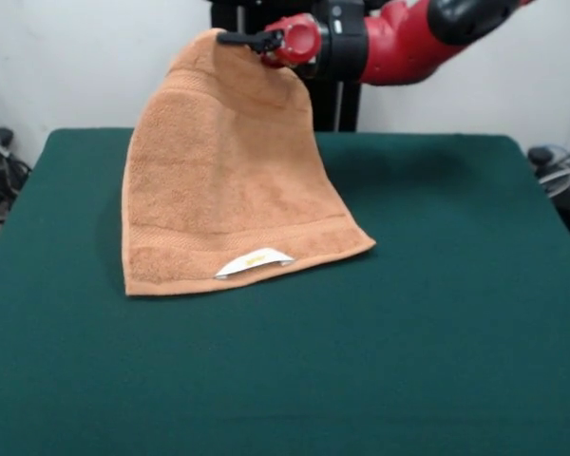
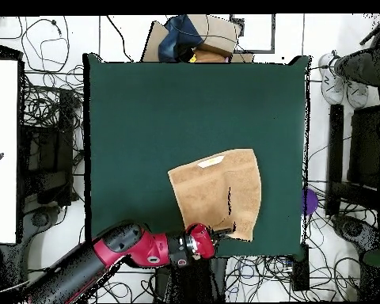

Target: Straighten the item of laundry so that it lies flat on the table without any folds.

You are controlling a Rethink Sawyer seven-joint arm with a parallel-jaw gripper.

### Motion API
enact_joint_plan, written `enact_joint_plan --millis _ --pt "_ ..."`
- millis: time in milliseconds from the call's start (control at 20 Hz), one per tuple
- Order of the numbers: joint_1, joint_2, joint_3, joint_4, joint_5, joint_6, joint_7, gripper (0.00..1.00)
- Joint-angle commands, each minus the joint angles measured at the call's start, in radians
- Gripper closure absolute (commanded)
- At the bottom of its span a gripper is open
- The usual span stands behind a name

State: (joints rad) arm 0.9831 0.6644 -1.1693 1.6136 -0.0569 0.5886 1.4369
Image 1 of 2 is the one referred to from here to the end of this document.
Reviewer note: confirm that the tan terry towel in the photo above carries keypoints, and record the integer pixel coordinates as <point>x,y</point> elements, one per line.
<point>218,166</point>

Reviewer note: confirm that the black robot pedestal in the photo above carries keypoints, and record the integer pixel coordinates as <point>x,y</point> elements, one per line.
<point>325,109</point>

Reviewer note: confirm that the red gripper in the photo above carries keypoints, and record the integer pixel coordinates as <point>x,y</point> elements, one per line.
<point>301,40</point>

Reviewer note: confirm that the dark green table cloth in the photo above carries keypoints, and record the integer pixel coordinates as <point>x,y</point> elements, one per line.
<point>456,285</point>

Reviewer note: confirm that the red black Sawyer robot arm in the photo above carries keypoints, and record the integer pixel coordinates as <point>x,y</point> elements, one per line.
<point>394,52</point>

